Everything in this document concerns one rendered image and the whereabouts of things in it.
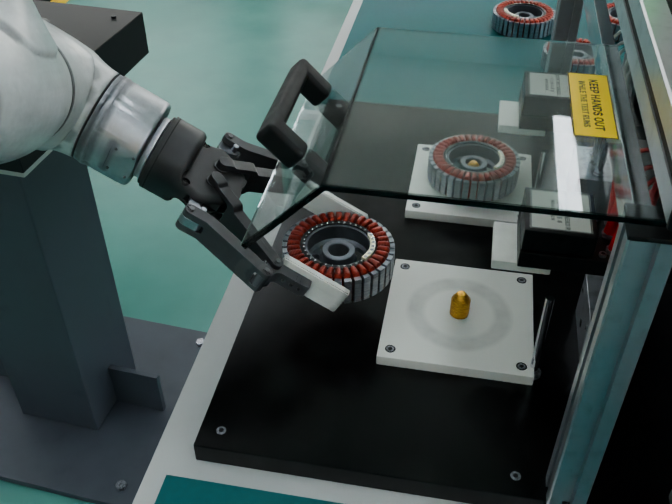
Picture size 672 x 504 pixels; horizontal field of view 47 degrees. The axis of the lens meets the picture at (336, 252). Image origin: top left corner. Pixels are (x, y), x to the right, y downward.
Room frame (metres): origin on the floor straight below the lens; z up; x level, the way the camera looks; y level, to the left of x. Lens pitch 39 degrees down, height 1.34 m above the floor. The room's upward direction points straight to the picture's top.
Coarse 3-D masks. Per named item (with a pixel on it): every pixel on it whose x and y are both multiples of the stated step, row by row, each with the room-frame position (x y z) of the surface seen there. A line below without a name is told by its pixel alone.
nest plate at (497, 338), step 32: (416, 288) 0.61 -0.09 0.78; (448, 288) 0.61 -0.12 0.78; (480, 288) 0.61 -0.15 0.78; (512, 288) 0.61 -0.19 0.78; (384, 320) 0.56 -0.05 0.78; (416, 320) 0.56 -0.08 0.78; (448, 320) 0.56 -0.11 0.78; (480, 320) 0.56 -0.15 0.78; (512, 320) 0.56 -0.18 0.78; (384, 352) 0.52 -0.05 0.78; (416, 352) 0.52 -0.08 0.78; (448, 352) 0.52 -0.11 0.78; (480, 352) 0.52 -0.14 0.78; (512, 352) 0.52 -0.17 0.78
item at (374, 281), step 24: (312, 216) 0.64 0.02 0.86; (336, 216) 0.64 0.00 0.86; (360, 216) 0.64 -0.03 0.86; (288, 240) 0.60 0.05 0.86; (312, 240) 0.62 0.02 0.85; (336, 240) 0.61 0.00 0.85; (360, 240) 0.62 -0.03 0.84; (384, 240) 0.60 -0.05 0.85; (312, 264) 0.57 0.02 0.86; (336, 264) 0.58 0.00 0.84; (360, 264) 0.56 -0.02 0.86; (384, 264) 0.57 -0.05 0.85; (360, 288) 0.55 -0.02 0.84
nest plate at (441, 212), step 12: (408, 204) 0.77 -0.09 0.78; (420, 204) 0.77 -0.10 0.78; (432, 204) 0.77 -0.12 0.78; (444, 204) 0.77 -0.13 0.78; (408, 216) 0.75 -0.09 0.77; (420, 216) 0.75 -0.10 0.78; (432, 216) 0.75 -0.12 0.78; (444, 216) 0.74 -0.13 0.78; (456, 216) 0.74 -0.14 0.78; (468, 216) 0.74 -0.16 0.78; (480, 216) 0.74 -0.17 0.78; (492, 216) 0.74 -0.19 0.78; (504, 216) 0.74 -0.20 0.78; (516, 216) 0.74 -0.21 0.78
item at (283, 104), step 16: (304, 64) 0.56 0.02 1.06; (288, 80) 0.54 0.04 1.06; (304, 80) 0.55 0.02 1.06; (320, 80) 0.56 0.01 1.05; (288, 96) 0.51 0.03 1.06; (304, 96) 0.56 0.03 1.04; (320, 96) 0.56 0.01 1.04; (272, 112) 0.49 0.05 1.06; (288, 112) 0.50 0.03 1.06; (272, 128) 0.47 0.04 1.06; (288, 128) 0.48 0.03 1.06; (272, 144) 0.47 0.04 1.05; (288, 144) 0.47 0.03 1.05; (304, 144) 0.48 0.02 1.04; (288, 160) 0.47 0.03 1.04
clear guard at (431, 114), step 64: (384, 64) 0.56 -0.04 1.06; (448, 64) 0.56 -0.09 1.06; (512, 64) 0.56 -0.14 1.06; (576, 64) 0.56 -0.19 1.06; (320, 128) 0.50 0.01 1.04; (384, 128) 0.46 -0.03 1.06; (448, 128) 0.46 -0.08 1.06; (512, 128) 0.46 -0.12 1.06; (640, 128) 0.46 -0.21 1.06; (320, 192) 0.39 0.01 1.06; (384, 192) 0.39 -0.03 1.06; (448, 192) 0.39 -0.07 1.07; (512, 192) 0.39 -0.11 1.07; (576, 192) 0.39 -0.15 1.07; (640, 192) 0.39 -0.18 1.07
